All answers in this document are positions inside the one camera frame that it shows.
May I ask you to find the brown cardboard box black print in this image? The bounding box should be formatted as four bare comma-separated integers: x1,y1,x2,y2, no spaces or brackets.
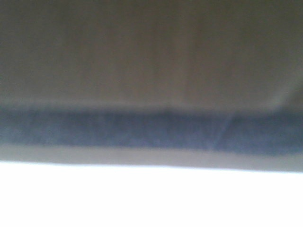
0,0,303,172

